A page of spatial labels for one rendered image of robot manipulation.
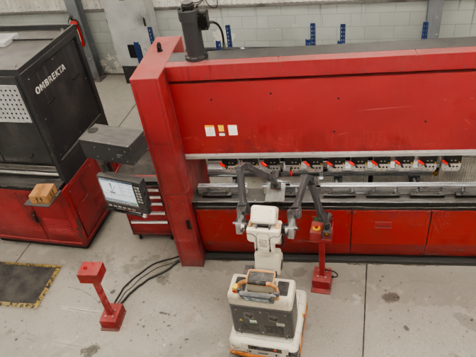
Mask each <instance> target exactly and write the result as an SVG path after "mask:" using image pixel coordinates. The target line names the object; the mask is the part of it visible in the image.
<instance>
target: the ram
mask: <svg viewBox="0 0 476 357"><path fill-rule="evenodd" d="M169 88H170V91H171V97H172V100H173V104H174V109H175V113H176V119H177V122H178V128H179V131H180V135H181V140H182V144H183V150H184V153H185V154H234V153H279V152H367V151H411V150H456V149H476V69H448V70H431V71H414V72H382V73H365V74H333V75H317V76H285V77H268V78H251V79H220V80H203V81H171V82H170V84H169ZM205 125H214V129H215V136H207V135H206V131H205ZM218 125H223V126H224V131H222V132H224V133H225V136H220V134H219V130H218ZM227 125H237V132H238V135H229V132H228V127H227ZM452 155H476V152H465V153H418V154H324V155H276V156H228V157H186V156H185V157H186V159H251V158H302V157H401V156H452Z"/></svg>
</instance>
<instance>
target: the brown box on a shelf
mask: <svg viewBox="0 0 476 357"><path fill-rule="evenodd" d="M61 192H62V191H61V190H57V189H56V187H55V185H54V184H53V183H41V184H36V186H35V188H34V189H33V190H32V192H31V193H30V195H29V199H28V200H27V201H26V202H25V204H24V205H27V206H35V207H44V208H48V207H50V206H51V205H52V203H53V202H54V200H55V199H56V198H57V196H58V195H59V194H60V193H61Z"/></svg>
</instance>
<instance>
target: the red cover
mask: <svg viewBox="0 0 476 357"><path fill-rule="evenodd" d="M164 68H165V72H166V77H167V81H168V82H171V81H203V80H220V79H251V78H268V77H300V76H317V75H333V74H365V73H382V72H414V71H431V70H448V69H476V46H474V47H446V48H432V49H418V50H390V51H377V52H349V53H335V54H320V55H293V56H280V57H252V58H238V59H211V60H203V61H201V62H187V61H182V62H167V63H166V65H165V67H164Z"/></svg>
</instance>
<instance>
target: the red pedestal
mask: <svg viewBox="0 0 476 357"><path fill-rule="evenodd" d="M105 273H106V268H105V266H104V264H103V262H92V261H83V262H82V264H81V266H80V268H79V270H78V272H77V274H76V276H77V278H78V279H79V282H80V283H93V286H94V287H95V290H96V292H97V294H98V296H99V298H100V300H101V303H102V305H103V307H104V310H103V313H102V315H101V318H100V320H99V322H100V324H101V331H110V332H119V331H120V327H121V325H122V323H123V320H124V317H125V313H126V312H127V310H125V308H124V306H123V304H122V303H109V301H108V298H107V297H106V294H105V292H104V290H103V287H102V285H101V281H102V280H103V277H104V275H105Z"/></svg>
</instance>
